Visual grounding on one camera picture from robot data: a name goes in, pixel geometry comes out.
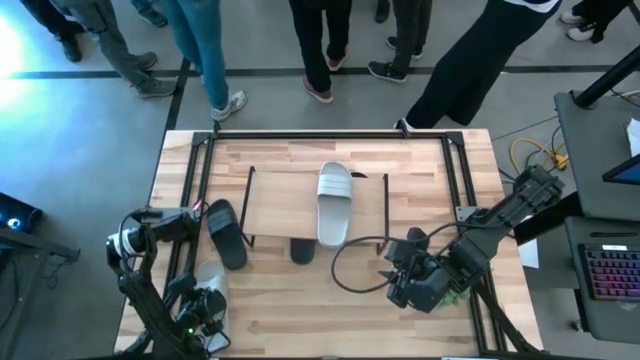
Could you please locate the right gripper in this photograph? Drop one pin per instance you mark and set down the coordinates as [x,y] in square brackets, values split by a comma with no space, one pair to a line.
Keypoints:
[425,290]

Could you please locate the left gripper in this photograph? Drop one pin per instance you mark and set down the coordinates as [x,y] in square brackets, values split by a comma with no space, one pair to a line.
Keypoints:
[200,312]

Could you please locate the grey rubber slide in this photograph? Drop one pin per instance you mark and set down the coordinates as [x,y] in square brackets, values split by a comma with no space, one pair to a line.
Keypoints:
[212,275]
[335,210]

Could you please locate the black rubber slide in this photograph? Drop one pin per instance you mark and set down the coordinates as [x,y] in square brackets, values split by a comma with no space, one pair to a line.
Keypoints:
[302,252]
[359,175]
[227,235]

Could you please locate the wooden shelf black metal frame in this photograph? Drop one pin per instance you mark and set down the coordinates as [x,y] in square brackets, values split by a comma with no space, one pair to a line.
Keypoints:
[280,205]

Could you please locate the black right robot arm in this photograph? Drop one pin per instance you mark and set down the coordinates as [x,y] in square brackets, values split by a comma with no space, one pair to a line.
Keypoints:
[505,210]

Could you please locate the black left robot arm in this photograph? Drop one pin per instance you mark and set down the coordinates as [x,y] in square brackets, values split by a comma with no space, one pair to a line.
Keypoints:
[150,310]

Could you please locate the green artificial plant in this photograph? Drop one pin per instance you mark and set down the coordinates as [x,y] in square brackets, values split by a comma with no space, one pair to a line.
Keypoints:
[457,299]

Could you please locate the white paper sheet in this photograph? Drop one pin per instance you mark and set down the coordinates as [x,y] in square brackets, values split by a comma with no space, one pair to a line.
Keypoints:
[530,255]

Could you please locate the black square bar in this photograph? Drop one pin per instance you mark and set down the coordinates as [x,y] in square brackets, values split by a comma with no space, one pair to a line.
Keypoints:
[550,220]

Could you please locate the black metal stand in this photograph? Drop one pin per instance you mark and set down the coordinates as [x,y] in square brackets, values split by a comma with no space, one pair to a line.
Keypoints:
[40,245]

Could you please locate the black box with blue light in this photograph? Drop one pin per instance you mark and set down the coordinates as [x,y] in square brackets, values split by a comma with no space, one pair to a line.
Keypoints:
[22,212]

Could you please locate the grey desk with keyboard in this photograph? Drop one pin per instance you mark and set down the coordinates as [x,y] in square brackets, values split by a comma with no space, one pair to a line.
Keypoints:
[600,320]

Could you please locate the backlit computer keyboard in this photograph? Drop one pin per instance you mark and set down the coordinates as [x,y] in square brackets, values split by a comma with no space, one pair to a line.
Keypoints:
[612,272]

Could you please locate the person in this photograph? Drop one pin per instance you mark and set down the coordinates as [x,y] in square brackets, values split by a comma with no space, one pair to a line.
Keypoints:
[595,15]
[407,35]
[45,20]
[470,65]
[205,50]
[110,40]
[312,45]

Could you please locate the grey desk with tablet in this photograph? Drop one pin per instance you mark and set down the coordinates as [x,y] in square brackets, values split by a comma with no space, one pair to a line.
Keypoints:
[590,150]

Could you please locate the black tablet screen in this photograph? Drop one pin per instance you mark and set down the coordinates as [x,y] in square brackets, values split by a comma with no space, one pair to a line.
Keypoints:
[627,172]

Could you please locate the white paper on desk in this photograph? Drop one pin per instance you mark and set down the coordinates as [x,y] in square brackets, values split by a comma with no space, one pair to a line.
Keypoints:
[635,137]

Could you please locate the black round pole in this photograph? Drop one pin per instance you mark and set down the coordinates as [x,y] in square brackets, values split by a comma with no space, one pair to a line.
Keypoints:
[600,85]

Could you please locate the grey metal bracket plate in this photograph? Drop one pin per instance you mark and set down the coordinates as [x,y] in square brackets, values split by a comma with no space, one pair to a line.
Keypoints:
[462,214]

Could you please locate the black aluminium table frame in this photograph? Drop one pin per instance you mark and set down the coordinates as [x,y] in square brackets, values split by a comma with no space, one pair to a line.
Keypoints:
[325,135]

